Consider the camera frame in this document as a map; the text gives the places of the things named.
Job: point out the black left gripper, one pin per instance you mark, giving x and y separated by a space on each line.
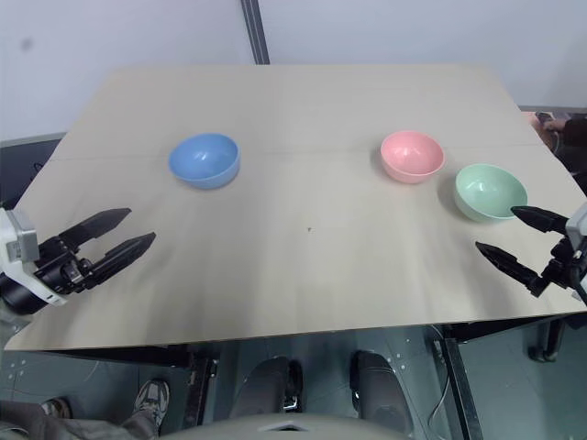
62 270

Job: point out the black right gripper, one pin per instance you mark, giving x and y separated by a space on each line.
563 266

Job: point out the bystander bare hand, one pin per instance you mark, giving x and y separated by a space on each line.
557 124

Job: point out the green bowl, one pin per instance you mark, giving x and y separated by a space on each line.
488 190

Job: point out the bystander dark sleeve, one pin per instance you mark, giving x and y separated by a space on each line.
577 135

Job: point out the blue bowl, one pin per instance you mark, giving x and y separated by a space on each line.
204 160

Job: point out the pink bowl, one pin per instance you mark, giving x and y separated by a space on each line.
412 156

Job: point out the black metal table leg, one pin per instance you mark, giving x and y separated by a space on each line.
458 389
202 380

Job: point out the grey sneaker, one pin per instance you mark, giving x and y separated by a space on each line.
153 401
56 407

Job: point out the bystander grey trouser leg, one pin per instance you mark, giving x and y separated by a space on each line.
69 426

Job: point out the dark rounded robot leg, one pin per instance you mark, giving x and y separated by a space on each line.
270 389
380 394

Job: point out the grey robot torso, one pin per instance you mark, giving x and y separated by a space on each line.
284 428

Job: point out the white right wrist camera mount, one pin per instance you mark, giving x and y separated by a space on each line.
578 224

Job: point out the dark vertical wall post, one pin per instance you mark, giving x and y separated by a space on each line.
255 29

